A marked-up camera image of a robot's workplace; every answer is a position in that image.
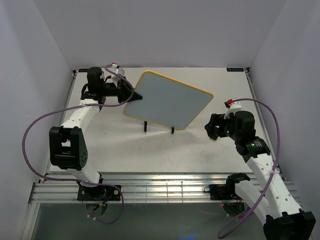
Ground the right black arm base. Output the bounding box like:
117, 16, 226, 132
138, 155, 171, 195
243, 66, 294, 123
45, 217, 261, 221
203, 184, 238, 201

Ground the blue corner label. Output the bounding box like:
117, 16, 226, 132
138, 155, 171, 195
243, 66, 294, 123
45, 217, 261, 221
226, 67, 245, 72
78, 68, 88, 73

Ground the wrist white camera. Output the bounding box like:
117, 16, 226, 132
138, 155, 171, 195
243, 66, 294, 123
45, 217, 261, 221
223, 99, 242, 119
111, 62, 125, 87

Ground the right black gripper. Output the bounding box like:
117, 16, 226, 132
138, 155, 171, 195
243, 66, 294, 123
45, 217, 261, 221
204, 113, 241, 141

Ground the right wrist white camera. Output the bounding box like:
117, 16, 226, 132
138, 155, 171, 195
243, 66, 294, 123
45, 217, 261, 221
223, 99, 242, 119

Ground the right blue corner label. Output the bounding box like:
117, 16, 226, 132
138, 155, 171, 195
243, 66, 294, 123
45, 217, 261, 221
226, 67, 245, 72

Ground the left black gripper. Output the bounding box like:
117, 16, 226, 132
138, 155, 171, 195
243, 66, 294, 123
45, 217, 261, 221
100, 76, 143, 105

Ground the purple cable under table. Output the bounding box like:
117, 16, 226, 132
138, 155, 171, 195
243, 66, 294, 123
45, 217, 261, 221
84, 194, 124, 224

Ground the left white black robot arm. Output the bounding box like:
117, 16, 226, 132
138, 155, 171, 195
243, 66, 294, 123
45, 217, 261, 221
49, 63, 143, 201

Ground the aluminium rail frame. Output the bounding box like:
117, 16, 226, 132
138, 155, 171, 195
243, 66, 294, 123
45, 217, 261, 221
29, 173, 228, 204

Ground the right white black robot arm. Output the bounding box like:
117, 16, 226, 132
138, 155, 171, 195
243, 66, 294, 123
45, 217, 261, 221
204, 110, 316, 240

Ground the yellow framed whiteboard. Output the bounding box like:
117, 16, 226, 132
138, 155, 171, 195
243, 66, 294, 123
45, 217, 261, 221
123, 70, 214, 130

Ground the left blue corner label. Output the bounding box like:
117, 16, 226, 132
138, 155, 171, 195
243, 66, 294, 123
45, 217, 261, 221
78, 68, 88, 73

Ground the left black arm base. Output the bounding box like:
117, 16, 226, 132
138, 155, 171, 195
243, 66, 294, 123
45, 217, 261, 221
76, 184, 121, 202

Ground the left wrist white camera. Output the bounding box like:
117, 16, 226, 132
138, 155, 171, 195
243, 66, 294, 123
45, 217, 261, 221
111, 62, 125, 87

